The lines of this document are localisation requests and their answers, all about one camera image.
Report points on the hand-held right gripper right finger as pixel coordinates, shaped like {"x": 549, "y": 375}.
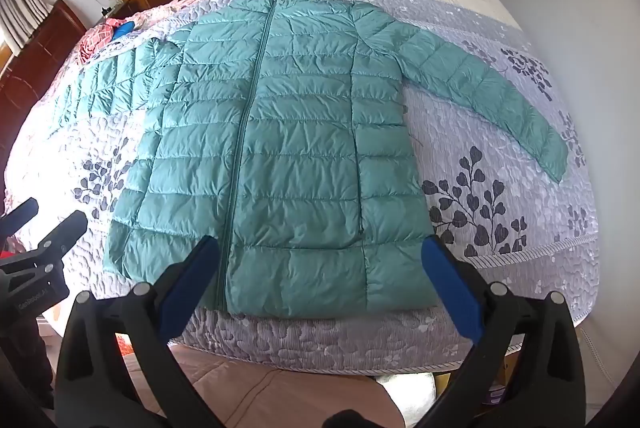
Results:
{"x": 450, "y": 288}

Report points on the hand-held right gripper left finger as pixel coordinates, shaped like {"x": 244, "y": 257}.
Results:
{"x": 187, "y": 288}

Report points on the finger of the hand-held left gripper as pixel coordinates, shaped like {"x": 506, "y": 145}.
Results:
{"x": 26, "y": 209}
{"x": 59, "y": 235}

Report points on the teal quilted down jacket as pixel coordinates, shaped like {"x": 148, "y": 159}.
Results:
{"x": 300, "y": 157}

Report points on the pink blanket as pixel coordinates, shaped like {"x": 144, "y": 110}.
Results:
{"x": 250, "y": 388}

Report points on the grey floral quilted bedspread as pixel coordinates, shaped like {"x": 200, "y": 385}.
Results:
{"x": 500, "y": 157}

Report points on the dark wooden headboard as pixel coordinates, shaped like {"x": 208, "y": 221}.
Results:
{"x": 40, "y": 57}

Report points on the red patterned cloth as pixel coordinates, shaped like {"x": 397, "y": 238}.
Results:
{"x": 97, "y": 38}

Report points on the striped curtain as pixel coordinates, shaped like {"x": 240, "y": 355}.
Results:
{"x": 17, "y": 7}

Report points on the blue bottle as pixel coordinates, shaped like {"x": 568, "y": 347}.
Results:
{"x": 123, "y": 30}

